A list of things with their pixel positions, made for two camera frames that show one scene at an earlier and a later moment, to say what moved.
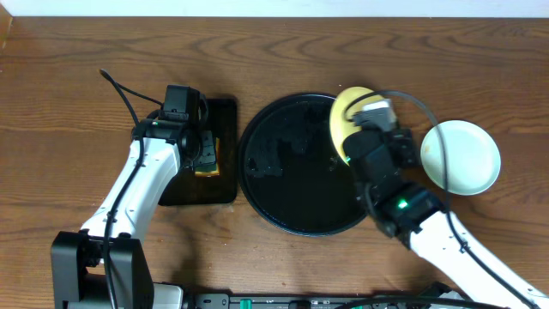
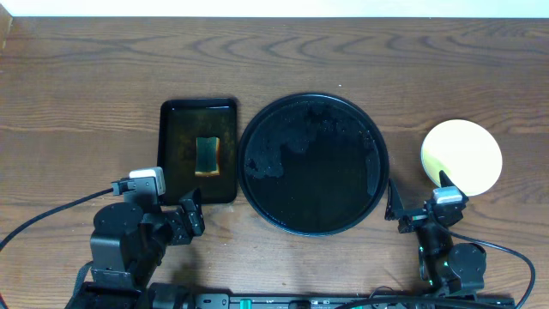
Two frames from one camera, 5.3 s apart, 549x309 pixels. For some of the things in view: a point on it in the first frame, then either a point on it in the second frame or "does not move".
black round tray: [291, 174] does not move
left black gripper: [208, 154] → [189, 221]
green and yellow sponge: [208, 163] does not move
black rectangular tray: [184, 188] does not move
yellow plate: [340, 125] → [467, 154]
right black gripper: [360, 140] → [419, 216]
